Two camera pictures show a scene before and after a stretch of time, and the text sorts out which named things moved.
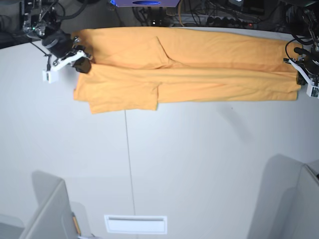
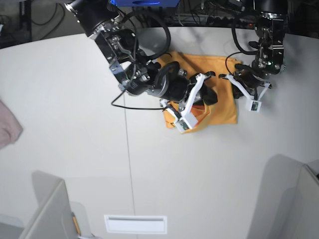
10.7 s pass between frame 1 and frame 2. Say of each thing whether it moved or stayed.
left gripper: moved
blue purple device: stayed
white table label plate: stayed
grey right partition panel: stayed
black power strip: stayed
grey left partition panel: stayed
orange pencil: stayed
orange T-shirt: moved
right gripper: moved
